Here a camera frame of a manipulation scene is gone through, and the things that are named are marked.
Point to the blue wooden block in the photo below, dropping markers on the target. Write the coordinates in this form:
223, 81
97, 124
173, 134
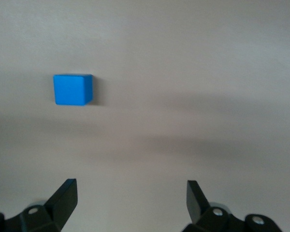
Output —
70, 90

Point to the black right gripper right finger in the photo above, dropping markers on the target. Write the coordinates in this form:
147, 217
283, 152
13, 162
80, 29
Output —
200, 212

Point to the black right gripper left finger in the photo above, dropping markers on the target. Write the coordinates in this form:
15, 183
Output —
60, 205

